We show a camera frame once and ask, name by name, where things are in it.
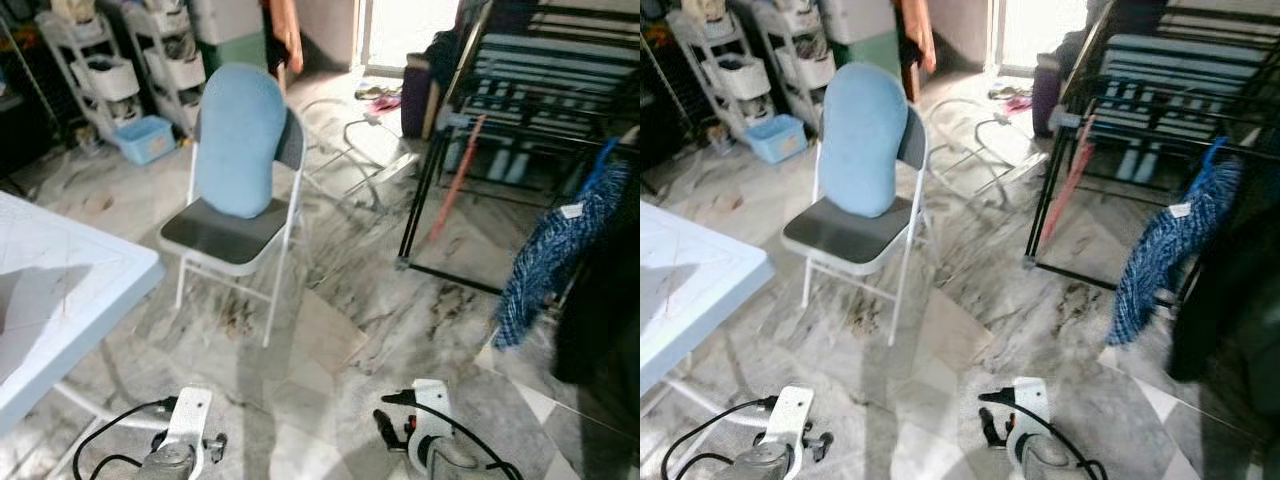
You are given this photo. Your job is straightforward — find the black metal drying rack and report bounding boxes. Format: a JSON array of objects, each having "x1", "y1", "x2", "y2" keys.
[
  {"x1": 397, "y1": 0, "x2": 641, "y2": 297},
  {"x1": 1024, "y1": 0, "x2": 1280, "y2": 292}
]

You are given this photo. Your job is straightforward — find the light blue plastic basket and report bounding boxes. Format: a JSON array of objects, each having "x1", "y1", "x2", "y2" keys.
[
  {"x1": 111, "y1": 114, "x2": 177, "y2": 167},
  {"x1": 744, "y1": 112, "x2": 810, "y2": 165}
]

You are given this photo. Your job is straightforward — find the light blue slatted cot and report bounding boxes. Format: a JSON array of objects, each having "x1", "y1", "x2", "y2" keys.
[
  {"x1": 468, "y1": 28, "x2": 641, "y2": 123},
  {"x1": 1098, "y1": 28, "x2": 1280, "y2": 123}
]

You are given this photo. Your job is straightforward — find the green and grey cabinet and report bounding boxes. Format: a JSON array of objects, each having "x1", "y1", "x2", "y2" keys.
[
  {"x1": 819, "y1": 0, "x2": 907, "y2": 77},
  {"x1": 189, "y1": 0, "x2": 270, "y2": 77}
]

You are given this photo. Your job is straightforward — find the pink plastic clothes hanger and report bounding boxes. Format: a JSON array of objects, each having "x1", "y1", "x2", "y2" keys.
[
  {"x1": 1039, "y1": 114, "x2": 1099, "y2": 245},
  {"x1": 427, "y1": 112, "x2": 489, "y2": 245}
]

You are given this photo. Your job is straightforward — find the orange hanging cloth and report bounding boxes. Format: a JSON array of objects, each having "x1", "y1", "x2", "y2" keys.
[
  {"x1": 896, "y1": 0, "x2": 939, "y2": 74},
  {"x1": 264, "y1": 0, "x2": 305, "y2": 74}
]

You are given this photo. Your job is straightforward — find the purple storage box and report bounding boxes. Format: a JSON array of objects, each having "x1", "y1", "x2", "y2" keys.
[
  {"x1": 401, "y1": 54, "x2": 435, "y2": 140},
  {"x1": 1032, "y1": 51, "x2": 1067, "y2": 140}
]

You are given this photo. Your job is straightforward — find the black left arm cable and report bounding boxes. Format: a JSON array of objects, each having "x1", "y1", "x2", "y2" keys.
[
  {"x1": 71, "y1": 396, "x2": 181, "y2": 480},
  {"x1": 659, "y1": 396, "x2": 781, "y2": 480}
]

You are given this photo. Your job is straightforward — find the blue plaid shirt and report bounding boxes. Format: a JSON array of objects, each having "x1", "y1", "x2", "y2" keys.
[
  {"x1": 1104, "y1": 157, "x2": 1245, "y2": 347},
  {"x1": 492, "y1": 158, "x2": 632, "y2": 350}
]

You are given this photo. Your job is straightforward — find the white wire frame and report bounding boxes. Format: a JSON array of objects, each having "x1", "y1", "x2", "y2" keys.
[
  {"x1": 924, "y1": 94, "x2": 1052, "y2": 212},
  {"x1": 297, "y1": 94, "x2": 422, "y2": 214}
]

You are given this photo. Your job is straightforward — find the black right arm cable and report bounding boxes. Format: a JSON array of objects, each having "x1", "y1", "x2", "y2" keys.
[
  {"x1": 998, "y1": 394, "x2": 1111, "y2": 480},
  {"x1": 398, "y1": 394, "x2": 523, "y2": 480}
]

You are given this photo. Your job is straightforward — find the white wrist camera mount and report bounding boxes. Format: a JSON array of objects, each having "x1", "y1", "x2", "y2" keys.
[
  {"x1": 409, "y1": 379, "x2": 450, "y2": 448},
  {"x1": 764, "y1": 385, "x2": 815, "y2": 472},
  {"x1": 164, "y1": 387, "x2": 214, "y2": 472},
  {"x1": 1004, "y1": 376, "x2": 1050, "y2": 447}
]

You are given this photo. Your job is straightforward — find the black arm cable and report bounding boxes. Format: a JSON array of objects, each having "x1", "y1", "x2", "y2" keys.
[
  {"x1": 71, "y1": 396, "x2": 181, "y2": 480},
  {"x1": 998, "y1": 394, "x2": 1111, "y2": 480},
  {"x1": 398, "y1": 394, "x2": 523, "y2": 480},
  {"x1": 659, "y1": 396, "x2": 781, "y2": 480}
]

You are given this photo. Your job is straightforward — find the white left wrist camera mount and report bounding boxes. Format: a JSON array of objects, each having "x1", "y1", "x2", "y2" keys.
[
  {"x1": 764, "y1": 385, "x2": 815, "y2": 472},
  {"x1": 164, "y1": 387, "x2": 214, "y2": 472}
]

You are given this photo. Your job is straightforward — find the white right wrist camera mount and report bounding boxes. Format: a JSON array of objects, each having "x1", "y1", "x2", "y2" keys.
[
  {"x1": 1004, "y1": 376, "x2": 1050, "y2": 447},
  {"x1": 409, "y1": 379, "x2": 450, "y2": 448}
]

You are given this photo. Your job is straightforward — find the light blue pillow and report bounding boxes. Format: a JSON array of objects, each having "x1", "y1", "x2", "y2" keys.
[
  {"x1": 194, "y1": 62, "x2": 290, "y2": 220},
  {"x1": 819, "y1": 61, "x2": 914, "y2": 220}
]

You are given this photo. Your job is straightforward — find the white folding chair grey seat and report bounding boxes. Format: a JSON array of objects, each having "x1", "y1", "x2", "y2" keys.
[
  {"x1": 781, "y1": 65, "x2": 932, "y2": 347},
  {"x1": 159, "y1": 65, "x2": 310, "y2": 350}
]

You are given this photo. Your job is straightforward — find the black hanging garment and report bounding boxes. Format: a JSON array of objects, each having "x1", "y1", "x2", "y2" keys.
[
  {"x1": 549, "y1": 168, "x2": 641, "y2": 389},
  {"x1": 1164, "y1": 158, "x2": 1280, "y2": 383}
]

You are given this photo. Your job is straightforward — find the white plastic folding table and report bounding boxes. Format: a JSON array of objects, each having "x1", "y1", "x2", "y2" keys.
[
  {"x1": 640, "y1": 199, "x2": 777, "y2": 433},
  {"x1": 0, "y1": 189, "x2": 167, "y2": 438}
]

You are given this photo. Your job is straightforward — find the pink slippers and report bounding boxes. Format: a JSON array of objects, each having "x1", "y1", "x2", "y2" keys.
[
  {"x1": 354, "y1": 79, "x2": 402, "y2": 112},
  {"x1": 987, "y1": 81, "x2": 1037, "y2": 112}
]

